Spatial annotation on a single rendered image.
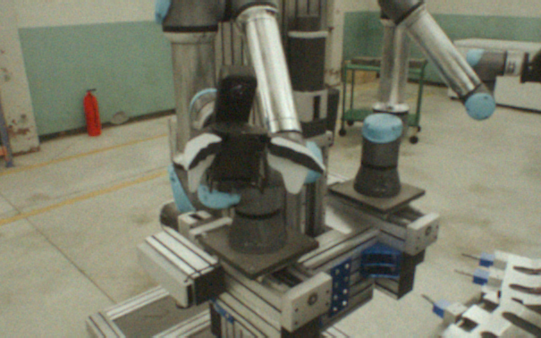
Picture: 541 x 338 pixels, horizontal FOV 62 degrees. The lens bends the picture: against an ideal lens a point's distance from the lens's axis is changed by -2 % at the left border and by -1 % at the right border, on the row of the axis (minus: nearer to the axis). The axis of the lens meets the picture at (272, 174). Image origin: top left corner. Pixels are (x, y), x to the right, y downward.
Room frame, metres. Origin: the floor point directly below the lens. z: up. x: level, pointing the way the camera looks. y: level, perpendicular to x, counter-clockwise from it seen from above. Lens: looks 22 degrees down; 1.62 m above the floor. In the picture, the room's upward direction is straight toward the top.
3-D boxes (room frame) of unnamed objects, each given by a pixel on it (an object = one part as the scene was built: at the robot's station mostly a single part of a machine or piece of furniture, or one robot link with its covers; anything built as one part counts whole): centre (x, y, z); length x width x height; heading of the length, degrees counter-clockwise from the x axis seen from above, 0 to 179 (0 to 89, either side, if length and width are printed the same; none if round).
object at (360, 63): (5.42, -1.34, 0.50); 0.98 x 0.55 x 1.01; 70
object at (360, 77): (9.08, -1.69, 0.20); 0.63 x 0.44 x 0.40; 135
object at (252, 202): (1.03, 0.04, 1.20); 0.13 x 0.12 x 0.14; 106
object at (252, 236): (1.03, 0.04, 1.09); 0.15 x 0.15 x 0.10
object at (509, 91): (7.20, -3.67, 0.47); 1.52 x 0.77 x 0.94; 45
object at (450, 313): (1.03, -0.46, 0.83); 0.13 x 0.05 x 0.05; 32
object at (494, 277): (1.13, -0.60, 0.86); 0.13 x 0.05 x 0.05; 58
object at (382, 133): (1.36, -0.34, 1.20); 0.13 x 0.12 x 0.14; 157
